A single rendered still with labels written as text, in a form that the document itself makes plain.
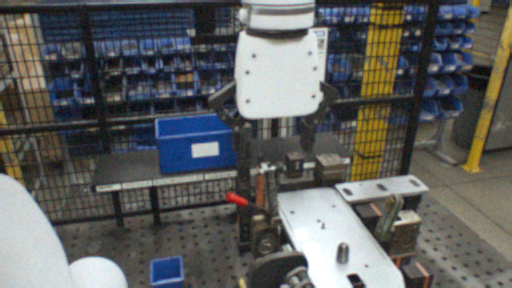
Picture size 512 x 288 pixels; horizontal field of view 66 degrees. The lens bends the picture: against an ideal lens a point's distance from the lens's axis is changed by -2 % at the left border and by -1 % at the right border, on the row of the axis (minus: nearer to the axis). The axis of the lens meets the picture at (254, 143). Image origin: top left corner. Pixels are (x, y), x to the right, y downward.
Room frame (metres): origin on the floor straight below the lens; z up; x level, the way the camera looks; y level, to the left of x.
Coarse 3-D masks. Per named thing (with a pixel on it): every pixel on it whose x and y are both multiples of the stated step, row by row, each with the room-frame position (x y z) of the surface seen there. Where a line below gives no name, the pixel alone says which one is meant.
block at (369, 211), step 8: (360, 208) 1.00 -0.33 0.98; (368, 208) 1.00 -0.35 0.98; (376, 208) 1.00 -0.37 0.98; (360, 216) 0.97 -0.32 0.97; (368, 216) 0.96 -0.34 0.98; (376, 216) 0.97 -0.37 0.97; (368, 224) 0.96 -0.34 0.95; (376, 224) 0.97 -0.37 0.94; (376, 240) 0.97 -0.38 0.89; (360, 280) 0.97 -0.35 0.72
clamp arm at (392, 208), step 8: (392, 200) 0.86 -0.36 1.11; (400, 200) 0.85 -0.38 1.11; (384, 208) 0.88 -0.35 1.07; (392, 208) 0.85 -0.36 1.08; (400, 208) 0.85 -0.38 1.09; (384, 216) 0.87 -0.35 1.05; (392, 216) 0.85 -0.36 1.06; (384, 224) 0.85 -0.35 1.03; (376, 232) 0.87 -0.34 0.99; (384, 232) 0.84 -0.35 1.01; (384, 240) 0.84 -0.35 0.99
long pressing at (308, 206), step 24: (288, 192) 1.07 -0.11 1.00; (312, 192) 1.06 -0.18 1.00; (336, 192) 1.07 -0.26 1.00; (288, 216) 0.93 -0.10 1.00; (312, 216) 0.93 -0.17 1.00; (336, 216) 0.93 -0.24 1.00; (288, 240) 0.84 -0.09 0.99; (312, 240) 0.83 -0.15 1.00; (336, 240) 0.83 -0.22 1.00; (360, 240) 0.83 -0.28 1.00; (312, 264) 0.74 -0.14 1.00; (336, 264) 0.74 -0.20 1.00; (360, 264) 0.74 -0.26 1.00; (384, 264) 0.74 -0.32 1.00
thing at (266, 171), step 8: (264, 168) 0.83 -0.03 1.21; (272, 168) 0.83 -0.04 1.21; (280, 168) 0.84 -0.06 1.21; (264, 176) 0.84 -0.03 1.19; (272, 176) 0.83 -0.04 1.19; (264, 184) 0.85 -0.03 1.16; (272, 184) 0.83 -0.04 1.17; (272, 192) 0.83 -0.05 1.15; (272, 200) 0.83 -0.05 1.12; (272, 208) 0.83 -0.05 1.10; (272, 216) 0.83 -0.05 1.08
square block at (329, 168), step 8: (320, 160) 1.17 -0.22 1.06; (328, 160) 1.16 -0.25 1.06; (336, 160) 1.16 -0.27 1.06; (320, 168) 1.15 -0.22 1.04; (328, 168) 1.14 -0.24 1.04; (336, 168) 1.14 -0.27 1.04; (320, 176) 1.15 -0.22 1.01; (328, 176) 1.14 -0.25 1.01; (336, 176) 1.14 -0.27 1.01; (320, 184) 1.15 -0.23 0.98; (328, 184) 1.14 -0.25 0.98
